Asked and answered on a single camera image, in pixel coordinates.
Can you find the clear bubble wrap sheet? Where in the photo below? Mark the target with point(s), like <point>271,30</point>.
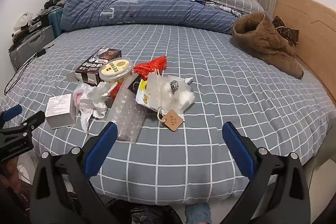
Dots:
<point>126,116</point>

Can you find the orange red wrapper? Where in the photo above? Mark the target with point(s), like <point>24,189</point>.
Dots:
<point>115,91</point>

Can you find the bed with grey checked sheet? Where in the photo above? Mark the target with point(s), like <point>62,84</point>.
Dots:
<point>210,108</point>

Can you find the person's left hand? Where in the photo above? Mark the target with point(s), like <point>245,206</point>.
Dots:
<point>9,174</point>

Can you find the brown patterned garment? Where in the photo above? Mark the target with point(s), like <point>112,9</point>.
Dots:
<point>287,31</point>

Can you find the wooden headboard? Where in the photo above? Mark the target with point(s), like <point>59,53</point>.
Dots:
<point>315,56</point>

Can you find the white round appliance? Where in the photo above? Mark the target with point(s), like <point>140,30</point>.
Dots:
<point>23,19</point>

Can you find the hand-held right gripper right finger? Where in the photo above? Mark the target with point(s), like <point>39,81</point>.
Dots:
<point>239,150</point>

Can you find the grey suitcase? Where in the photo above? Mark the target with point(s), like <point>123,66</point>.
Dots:
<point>31,43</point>

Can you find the small white box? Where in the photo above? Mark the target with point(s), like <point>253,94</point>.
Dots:
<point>59,111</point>

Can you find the red plastic bag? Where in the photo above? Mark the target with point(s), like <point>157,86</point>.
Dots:
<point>152,65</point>

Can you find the blue knitted slipper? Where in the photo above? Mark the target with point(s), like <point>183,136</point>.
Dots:
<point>197,213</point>

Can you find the yellow lid plastic container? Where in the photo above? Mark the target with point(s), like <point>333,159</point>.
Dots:
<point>115,66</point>

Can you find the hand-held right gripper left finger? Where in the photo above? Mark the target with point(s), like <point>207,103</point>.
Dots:
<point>102,148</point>

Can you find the brown fleece jacket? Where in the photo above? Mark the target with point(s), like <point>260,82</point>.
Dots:
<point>262,37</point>

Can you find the black snack packet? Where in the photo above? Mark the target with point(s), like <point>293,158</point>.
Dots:
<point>141,94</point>

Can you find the black device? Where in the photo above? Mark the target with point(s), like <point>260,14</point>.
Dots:
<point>53,1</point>

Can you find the dark brown printed carton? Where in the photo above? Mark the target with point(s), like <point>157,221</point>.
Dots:
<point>90,67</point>

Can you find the teal crate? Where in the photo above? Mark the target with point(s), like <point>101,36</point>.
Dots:
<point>56,20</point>

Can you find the clear plastic bag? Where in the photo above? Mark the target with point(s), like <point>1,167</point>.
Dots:
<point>92,100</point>

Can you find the bin with black bag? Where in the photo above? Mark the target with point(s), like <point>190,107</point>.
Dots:
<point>147,213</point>

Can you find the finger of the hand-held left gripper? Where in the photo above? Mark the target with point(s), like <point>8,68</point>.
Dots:
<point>11,111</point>
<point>32,120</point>

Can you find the blue striped quilt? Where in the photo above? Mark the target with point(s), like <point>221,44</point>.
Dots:
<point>157,8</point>

